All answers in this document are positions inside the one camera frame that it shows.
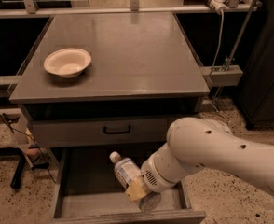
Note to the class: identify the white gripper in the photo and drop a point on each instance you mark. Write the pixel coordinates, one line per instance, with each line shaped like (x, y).
(150, 174)

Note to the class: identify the blue plastic water bottle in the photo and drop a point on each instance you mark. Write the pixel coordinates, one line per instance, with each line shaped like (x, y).
(125, 171)

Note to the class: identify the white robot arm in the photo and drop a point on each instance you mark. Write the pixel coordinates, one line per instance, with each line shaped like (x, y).
(194, 144)

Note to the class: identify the open grey middle drawer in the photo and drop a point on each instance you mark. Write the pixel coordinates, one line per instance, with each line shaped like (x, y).
(89, 193)

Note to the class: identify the closed grey upper drawer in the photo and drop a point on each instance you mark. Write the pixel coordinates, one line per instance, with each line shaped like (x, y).
(89, 132)

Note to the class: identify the grey drawer cabinet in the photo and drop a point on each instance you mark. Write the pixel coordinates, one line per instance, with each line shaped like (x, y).
(141, 66)

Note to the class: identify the white paper bowl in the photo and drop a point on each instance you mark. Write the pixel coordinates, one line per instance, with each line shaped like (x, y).
(67, 63)

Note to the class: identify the diagonal metal rod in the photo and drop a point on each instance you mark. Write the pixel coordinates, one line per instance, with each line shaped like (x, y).
(233, 51)

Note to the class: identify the black drawer handle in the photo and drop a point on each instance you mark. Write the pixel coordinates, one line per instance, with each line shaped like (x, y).
(116, 130)

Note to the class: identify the grey metal side bracket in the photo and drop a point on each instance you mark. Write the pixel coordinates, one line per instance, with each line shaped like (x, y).
(220, 78)

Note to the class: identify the grey metal left bracket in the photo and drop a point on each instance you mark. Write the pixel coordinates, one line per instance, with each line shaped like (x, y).
(8, 84)

